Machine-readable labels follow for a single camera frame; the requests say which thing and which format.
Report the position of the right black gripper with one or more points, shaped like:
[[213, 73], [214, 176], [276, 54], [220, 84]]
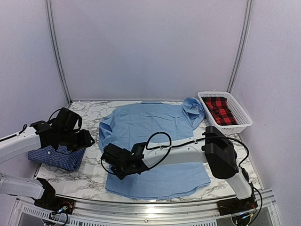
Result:
[[121, 174]]

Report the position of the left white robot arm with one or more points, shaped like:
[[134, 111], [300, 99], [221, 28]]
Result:
[[14, 145]]

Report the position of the red black plaid shirt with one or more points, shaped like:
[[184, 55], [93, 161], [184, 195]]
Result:
[[220, 111]]

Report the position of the folded blue checked shirt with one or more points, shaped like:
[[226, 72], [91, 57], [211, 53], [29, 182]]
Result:
[[61, 157]]

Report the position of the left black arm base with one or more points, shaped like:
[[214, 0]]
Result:
[[51, 201]]

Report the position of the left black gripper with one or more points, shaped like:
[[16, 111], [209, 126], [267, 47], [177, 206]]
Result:
[[84, 140]]

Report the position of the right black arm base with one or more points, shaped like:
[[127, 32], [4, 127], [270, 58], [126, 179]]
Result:
[[235, 205]]

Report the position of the left aluminium frame post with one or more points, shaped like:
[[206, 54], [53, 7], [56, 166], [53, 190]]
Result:
[[56, 52]]

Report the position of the right aluminium frame post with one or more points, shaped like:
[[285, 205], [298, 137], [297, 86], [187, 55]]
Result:
[[241, 45]]

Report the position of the white plastic basket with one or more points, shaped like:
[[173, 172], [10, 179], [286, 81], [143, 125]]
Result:
[[242, 118]]

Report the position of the aluminium frame post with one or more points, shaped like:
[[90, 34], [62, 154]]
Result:
[[241, 45], [56, 52]]

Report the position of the front aluminium rail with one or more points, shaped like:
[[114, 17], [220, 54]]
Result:
[[211, 212]]

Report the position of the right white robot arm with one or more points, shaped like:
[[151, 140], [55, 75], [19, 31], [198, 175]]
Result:
[[213, 148]]

